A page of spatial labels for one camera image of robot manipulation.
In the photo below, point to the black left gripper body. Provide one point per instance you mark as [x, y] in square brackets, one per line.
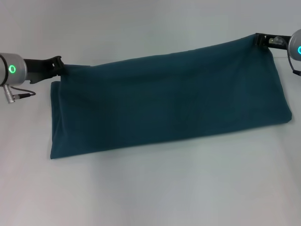
[40, 68]

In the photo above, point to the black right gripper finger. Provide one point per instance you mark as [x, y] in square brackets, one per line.
[258, 38]

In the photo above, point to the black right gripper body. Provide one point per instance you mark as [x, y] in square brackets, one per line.
[275, 42]

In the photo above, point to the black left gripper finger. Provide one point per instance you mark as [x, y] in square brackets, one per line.
[60, 67]

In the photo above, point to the teal blue t-shirt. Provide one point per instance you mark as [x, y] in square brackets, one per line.
[169, 99]

